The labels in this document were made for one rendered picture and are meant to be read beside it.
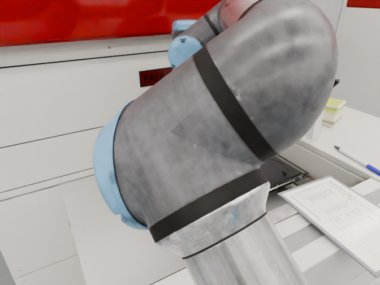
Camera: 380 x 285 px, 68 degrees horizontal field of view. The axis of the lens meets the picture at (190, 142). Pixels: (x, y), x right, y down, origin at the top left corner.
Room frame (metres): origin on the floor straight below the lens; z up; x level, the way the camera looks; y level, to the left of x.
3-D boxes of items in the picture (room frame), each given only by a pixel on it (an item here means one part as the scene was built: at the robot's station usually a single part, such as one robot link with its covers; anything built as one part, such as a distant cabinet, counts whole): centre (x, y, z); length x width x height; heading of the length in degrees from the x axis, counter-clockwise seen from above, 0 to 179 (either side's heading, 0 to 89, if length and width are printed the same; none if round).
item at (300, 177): (0.53, -0.16, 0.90); 0.38 x 0.01 x 0.01; 120
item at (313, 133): (0.72, -0.33, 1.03); 0.06 x 0.04 x 0.13; 30
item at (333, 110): (0.82, -0.43, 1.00); 0.07 x 0.07 x 0.07; 48
